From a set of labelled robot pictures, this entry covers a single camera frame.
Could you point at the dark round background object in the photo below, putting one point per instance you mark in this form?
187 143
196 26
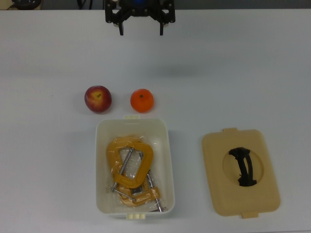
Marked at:
25 3

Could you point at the beige plastic lid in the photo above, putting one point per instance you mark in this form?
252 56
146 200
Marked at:
218 182

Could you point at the clear plastic bag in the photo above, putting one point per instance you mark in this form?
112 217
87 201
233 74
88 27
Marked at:
132 163

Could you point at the large yellow C-clamp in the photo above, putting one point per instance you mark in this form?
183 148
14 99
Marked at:
145 155

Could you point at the white plastic container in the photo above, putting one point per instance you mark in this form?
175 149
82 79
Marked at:
102 170

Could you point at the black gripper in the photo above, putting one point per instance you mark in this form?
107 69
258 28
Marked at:
138 11

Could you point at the orange mandarin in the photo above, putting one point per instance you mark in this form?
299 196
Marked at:
142 100

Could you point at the small yellow C-clamp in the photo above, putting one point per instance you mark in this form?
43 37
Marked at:
148 195

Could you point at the red apple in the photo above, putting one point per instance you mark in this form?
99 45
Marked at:
97 99

